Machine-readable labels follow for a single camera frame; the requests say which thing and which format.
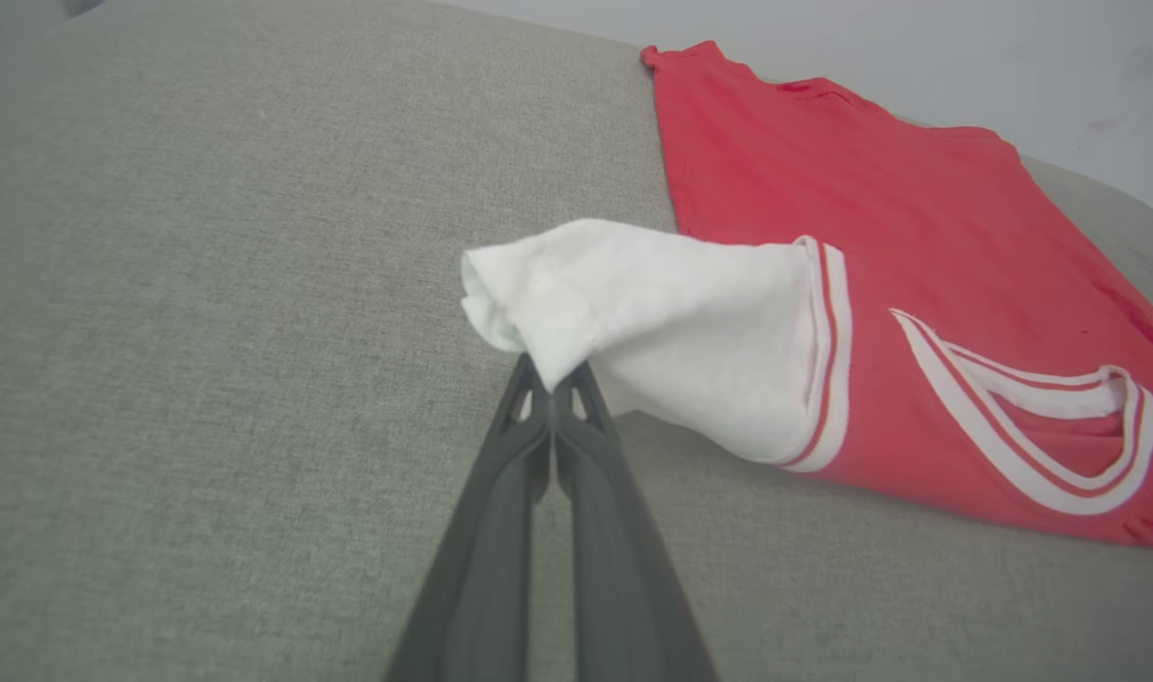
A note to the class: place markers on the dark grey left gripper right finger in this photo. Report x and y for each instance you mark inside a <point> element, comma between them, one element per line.
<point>614,559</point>

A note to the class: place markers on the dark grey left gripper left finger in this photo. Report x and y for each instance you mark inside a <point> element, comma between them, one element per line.
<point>491,559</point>

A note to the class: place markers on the red white sports jersey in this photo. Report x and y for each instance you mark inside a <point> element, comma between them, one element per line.
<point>822,313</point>

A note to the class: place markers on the grey fabric sofa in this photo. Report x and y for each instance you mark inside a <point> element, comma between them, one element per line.
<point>207,332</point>

